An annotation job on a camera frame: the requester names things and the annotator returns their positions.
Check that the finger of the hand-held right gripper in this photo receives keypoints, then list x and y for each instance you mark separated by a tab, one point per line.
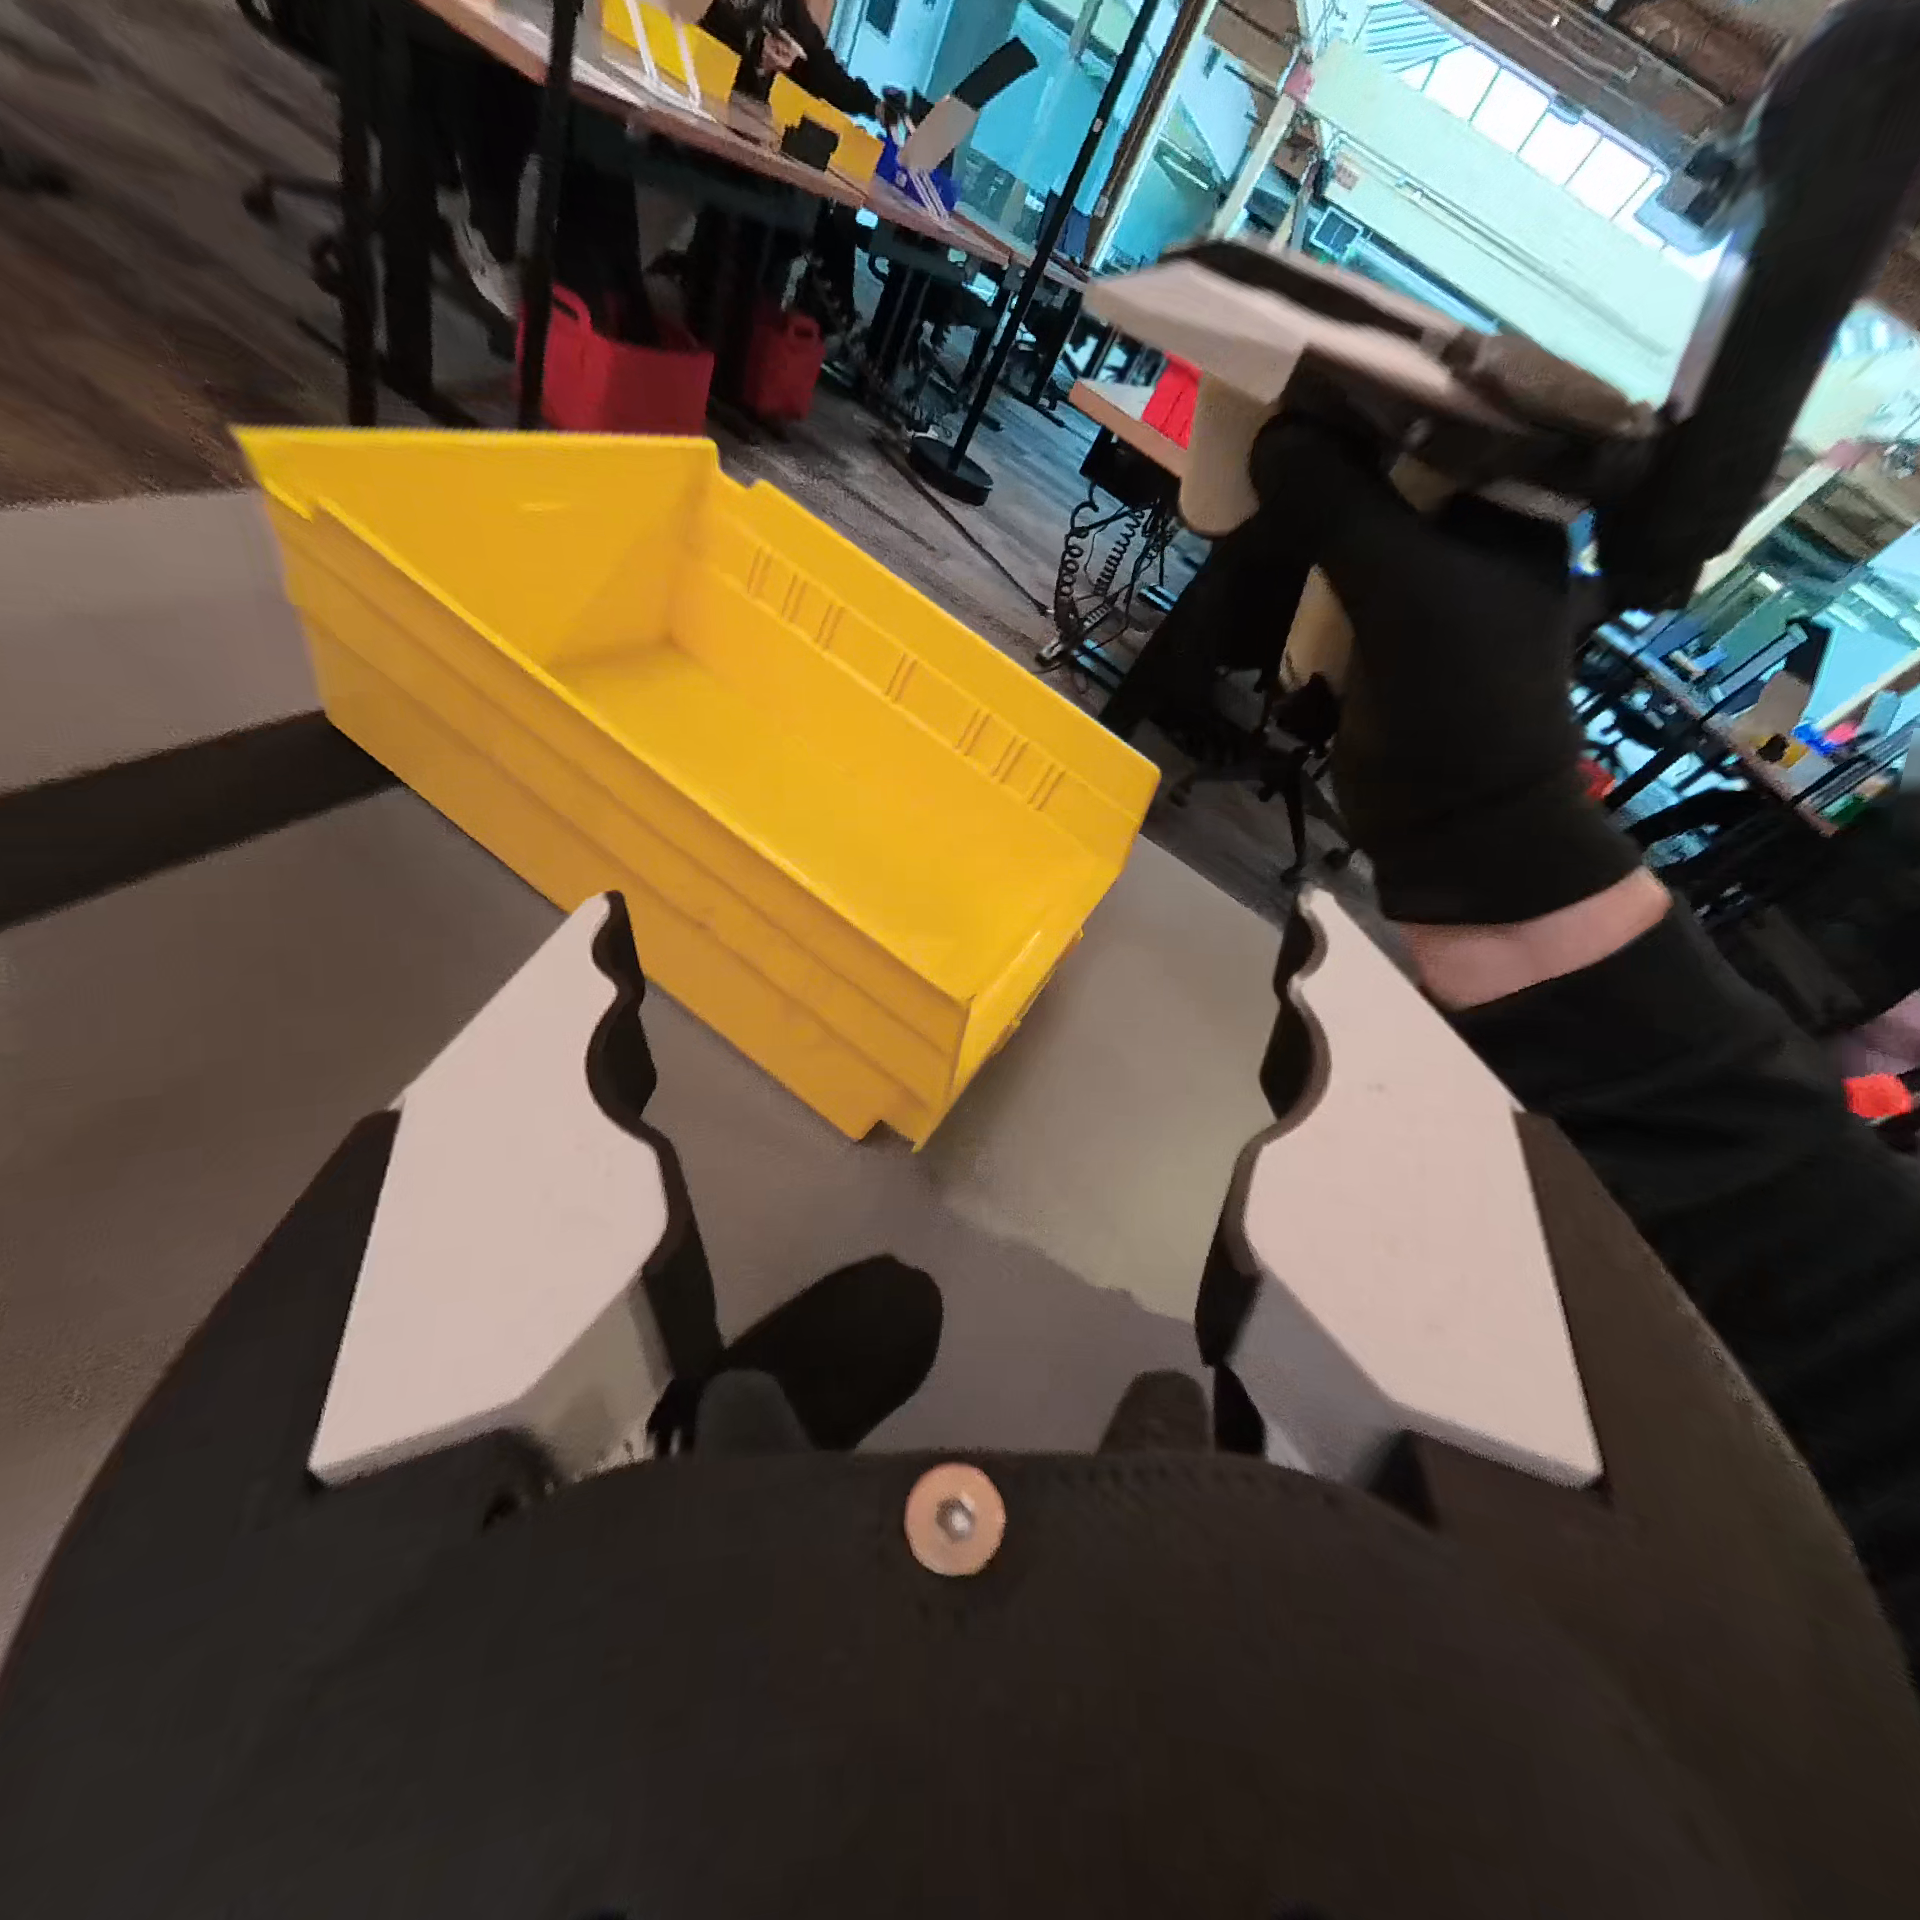
1318	308
1200	323

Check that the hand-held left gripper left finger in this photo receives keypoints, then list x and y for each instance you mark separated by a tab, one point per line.
494	1200

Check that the person's right hand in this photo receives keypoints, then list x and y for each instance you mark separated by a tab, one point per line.
1453	704

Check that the orange safety vest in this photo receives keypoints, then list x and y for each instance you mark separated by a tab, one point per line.
1881	1095

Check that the red tote bag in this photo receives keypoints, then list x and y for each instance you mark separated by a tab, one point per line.
614	375

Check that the blue parts bin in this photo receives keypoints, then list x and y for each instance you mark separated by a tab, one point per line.
916	176

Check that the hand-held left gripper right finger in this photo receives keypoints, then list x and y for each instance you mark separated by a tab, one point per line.
1411	1230

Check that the red canister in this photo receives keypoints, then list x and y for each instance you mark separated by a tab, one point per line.
780	369

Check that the yellow plastic bin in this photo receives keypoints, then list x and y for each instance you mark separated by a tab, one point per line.
749	750

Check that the black floor lamp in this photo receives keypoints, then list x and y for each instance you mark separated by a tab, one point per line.
949	469

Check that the person's right forearm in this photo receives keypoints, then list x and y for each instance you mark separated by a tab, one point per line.
1681	1142

